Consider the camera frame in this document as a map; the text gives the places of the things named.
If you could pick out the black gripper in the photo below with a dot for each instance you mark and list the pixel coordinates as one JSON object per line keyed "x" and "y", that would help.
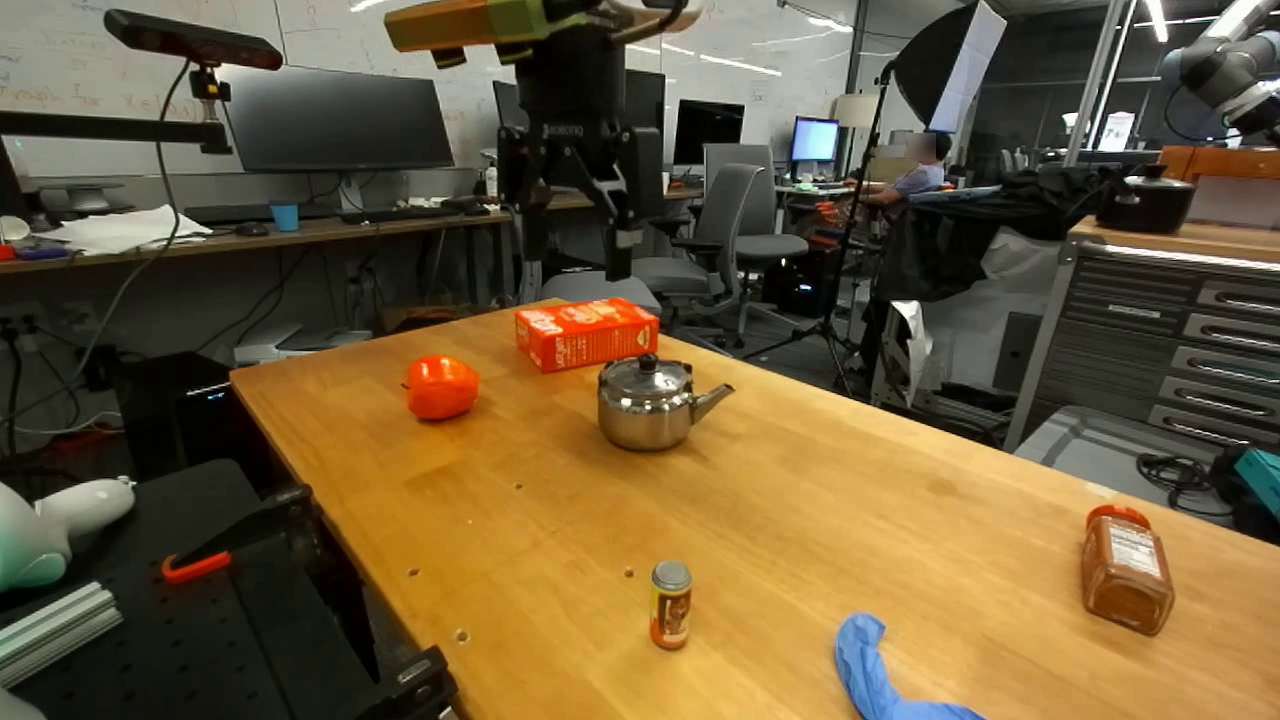
{"x": 572, "y": 106}

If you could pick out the white robot base green light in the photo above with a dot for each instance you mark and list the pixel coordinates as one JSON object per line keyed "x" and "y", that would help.
{"x": 32, "y": 540}

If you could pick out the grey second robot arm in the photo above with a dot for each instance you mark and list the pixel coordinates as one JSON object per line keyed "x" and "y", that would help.
{"x": 1226, "y": 74}

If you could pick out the silver metal teapot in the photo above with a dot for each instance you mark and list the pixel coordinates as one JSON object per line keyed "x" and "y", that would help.
{"x": 646, "y": 425}

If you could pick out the orange cracker box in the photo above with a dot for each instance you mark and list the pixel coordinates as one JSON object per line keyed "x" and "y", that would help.
{"x": 587, "y": 332}

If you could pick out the grey swivel office chair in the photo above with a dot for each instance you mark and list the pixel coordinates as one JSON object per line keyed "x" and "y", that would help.
{"x": 747, "y": 244}

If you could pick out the dark computer monitor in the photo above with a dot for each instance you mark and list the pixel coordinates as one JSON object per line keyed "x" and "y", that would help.
{"x": 710, "y": 126}

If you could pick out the black keyboard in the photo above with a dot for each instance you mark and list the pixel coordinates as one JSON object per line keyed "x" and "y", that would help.
{"x": 401, "y": 210}

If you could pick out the orange toy tomato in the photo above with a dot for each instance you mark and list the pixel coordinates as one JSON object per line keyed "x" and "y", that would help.
{"x": 442, "y": 391}

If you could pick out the lit blue computer monitor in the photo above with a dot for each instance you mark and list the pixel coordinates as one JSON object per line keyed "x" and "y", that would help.
{"x": 814, "y": 143}

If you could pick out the large dark monitor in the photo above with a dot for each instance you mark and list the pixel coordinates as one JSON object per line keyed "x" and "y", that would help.
{"x": 333, "y": 122}

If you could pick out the blue cup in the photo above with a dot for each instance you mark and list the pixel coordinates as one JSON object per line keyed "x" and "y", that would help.
{"x": 284, "y": 217}

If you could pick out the long wooden desk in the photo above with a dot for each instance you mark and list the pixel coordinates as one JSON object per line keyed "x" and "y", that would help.
{"x": 264, "y": 243}

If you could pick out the seated person blue shirt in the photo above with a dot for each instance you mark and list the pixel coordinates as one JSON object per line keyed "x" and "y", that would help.
{"x": 920, "y": 174}

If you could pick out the small orange label bottle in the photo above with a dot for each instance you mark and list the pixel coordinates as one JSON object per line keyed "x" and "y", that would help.
{"x": 669, "y": 612}

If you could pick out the black softbox light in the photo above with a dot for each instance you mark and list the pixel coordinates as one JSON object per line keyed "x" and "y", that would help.
{"x": 934, "y": 67}

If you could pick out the black jacket pile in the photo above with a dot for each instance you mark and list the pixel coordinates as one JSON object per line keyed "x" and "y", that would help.
{"x": 1015, "y": 215}

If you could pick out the black computer case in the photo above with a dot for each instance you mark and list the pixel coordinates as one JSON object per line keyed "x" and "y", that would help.
{"x": 173, "y": 412}

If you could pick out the white paper stack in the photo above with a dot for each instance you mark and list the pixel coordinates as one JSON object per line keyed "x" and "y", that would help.
{"x": 123, "y": 230}

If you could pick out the black bar clamp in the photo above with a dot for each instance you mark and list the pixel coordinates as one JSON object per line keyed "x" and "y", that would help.
{"x": 423, "y": 686}

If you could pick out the blue cloth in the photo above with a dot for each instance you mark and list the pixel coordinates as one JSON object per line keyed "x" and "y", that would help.
{"x": 866, "y": 664}

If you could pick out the lit white computer monitor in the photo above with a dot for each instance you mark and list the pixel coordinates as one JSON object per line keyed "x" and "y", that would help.
{"x": 1113, "y": 131}

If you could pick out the black robot mounting board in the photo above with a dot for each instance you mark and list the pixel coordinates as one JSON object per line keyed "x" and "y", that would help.
{"x": 203, "y": 653}

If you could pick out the black cooking pot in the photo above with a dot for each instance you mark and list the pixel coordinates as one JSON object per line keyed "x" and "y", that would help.
{"x": 1147, "y": 204}

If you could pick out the grey drawer cabinet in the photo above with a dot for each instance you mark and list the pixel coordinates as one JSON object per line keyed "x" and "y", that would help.
{"x": 1147, "y": 332}

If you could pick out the orange spice jar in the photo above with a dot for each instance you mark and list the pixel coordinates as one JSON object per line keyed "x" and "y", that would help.
{"x": 1127, "y": 574}

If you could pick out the orange wooden platform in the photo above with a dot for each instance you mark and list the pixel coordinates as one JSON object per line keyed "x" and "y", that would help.
{"x": 1222, "y": 162}

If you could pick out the teal plastic device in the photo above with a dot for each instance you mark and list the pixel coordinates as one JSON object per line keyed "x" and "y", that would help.
{"x": 1261, "y": 481}

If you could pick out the orange green wrist camera mount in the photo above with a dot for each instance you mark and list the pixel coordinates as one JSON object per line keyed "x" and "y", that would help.
{"x": 467, "y": 27}

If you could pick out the black stereo camera bar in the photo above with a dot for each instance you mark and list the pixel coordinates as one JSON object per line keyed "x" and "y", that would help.
{"x": 184, "y": 36}

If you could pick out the black camera support arm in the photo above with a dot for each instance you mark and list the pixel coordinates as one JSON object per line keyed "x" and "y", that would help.
{"x": 106, "y": 131}

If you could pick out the aluminium profile rail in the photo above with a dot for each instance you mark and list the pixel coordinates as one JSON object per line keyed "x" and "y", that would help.
{"x": 55, "y": 635}

